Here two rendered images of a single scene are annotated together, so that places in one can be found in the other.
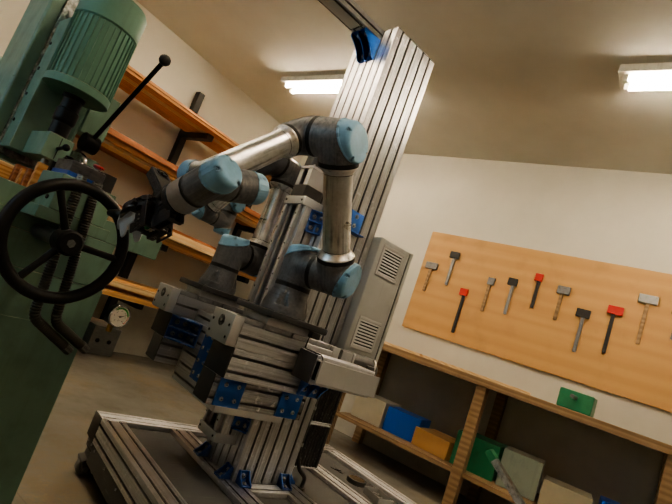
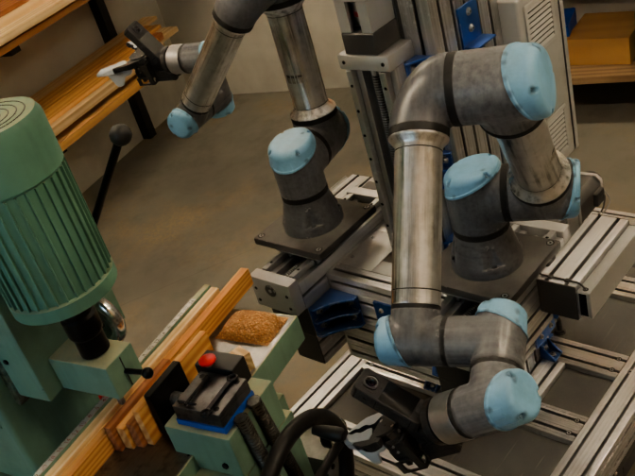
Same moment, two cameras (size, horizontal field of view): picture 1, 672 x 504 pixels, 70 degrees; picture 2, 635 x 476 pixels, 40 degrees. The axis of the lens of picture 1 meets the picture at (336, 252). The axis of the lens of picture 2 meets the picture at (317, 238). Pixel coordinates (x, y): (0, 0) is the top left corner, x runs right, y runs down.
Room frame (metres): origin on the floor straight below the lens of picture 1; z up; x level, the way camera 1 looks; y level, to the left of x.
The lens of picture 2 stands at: (0.10, 0.49, 1.88)
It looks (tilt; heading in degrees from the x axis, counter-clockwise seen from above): 31 degrees down; 357
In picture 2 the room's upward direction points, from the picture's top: 17 degrees counter-clockwise
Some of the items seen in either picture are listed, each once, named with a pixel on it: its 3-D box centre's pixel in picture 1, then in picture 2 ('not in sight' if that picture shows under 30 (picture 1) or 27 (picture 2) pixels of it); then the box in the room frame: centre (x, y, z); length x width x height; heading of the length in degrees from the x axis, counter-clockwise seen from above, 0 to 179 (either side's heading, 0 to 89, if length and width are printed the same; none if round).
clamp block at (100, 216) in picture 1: (73, 199); (226, 421); (1.24, 0.68, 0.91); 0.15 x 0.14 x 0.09; 140
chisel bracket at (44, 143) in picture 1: (47, 150); (98, 367); (1.35, 0.86, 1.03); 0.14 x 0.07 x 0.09; 50
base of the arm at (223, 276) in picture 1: (220, 277); (308, 204); (1.96, 0.40, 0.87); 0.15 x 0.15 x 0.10
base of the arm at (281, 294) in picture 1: (287, 299); (484, 240); (1.57, 0.09, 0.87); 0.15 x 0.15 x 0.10
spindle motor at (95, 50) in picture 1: (97, 50); (25, 212); (1.33, 0.85, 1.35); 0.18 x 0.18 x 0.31
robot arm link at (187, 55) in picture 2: (232, 204); (204, 58); (2.22, 0.53, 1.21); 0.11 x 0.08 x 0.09; 53
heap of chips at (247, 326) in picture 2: not in sight; (249, 322); (1.49, 0.60, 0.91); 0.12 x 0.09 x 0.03; 50
